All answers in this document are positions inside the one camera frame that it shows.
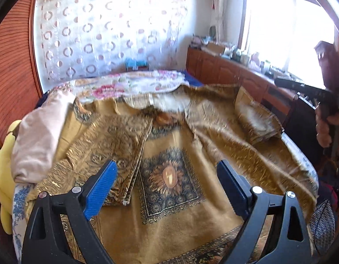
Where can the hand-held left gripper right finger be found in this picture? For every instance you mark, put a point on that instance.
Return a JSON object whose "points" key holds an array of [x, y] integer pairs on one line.
{"points": [[232, 188]]}

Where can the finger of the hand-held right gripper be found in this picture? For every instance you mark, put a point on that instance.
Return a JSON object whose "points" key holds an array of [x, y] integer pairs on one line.
{"points": [[301, 87]]}

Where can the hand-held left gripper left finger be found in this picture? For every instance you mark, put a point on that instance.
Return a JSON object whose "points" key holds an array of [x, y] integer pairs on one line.
{"points": [[100, 189]]}

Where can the gold patterned jacket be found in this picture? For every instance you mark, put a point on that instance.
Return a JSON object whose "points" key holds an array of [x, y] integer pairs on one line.
{"points": [[172, 228]]}

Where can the person's right hand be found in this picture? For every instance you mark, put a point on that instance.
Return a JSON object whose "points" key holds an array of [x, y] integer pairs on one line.
{"points": [[323, 132]]}

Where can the dark cloth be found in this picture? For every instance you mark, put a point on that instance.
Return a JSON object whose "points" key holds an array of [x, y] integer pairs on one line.
{"points": [[304, 126]]}

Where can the bright window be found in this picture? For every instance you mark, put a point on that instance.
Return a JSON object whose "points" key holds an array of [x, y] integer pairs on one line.
{"points": [[274, 33]]}

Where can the row of bottles and jars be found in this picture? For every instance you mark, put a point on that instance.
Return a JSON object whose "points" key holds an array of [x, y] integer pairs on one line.
{"points": [[243, 57]]}

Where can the pale pink pillow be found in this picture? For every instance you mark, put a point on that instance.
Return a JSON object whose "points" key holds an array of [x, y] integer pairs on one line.
{"points": [[40, 137]]}

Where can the long wooden cabinet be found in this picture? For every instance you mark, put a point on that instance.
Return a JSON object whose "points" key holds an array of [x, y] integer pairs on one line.
{"points": [[221, 71]]}

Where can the cardboard box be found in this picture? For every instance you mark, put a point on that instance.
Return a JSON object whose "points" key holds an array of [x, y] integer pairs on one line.
{"points": [[214, 48]]}

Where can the dark dotted fabric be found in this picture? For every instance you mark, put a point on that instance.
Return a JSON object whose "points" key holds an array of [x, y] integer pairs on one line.
{"points": [[322, 225]]}

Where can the yellow cloth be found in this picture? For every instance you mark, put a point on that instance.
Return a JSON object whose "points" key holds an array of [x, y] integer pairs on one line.
{"points": [[4, 170]]}

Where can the pink floral blanket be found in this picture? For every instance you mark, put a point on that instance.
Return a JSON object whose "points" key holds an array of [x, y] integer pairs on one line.
{"points": [[109, 88]]}

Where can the navy blue blanket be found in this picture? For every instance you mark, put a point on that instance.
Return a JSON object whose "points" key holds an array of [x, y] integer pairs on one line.
{"points": [[195, 81]]}

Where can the pale window curtain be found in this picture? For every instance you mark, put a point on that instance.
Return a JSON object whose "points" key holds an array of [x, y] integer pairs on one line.
{"points": [[221, 11]]}

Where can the small blue toy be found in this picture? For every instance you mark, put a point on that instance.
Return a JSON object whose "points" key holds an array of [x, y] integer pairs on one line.
{"points": [[135, 64]]}

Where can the wooden slatted wardrobe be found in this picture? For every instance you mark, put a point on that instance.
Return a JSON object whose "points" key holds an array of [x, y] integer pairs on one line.
{"points": [[12, 74]]}

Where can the sheer circle-patterned wall curtain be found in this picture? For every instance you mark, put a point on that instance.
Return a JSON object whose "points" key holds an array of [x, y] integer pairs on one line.
{"points": [[103, 33]]}

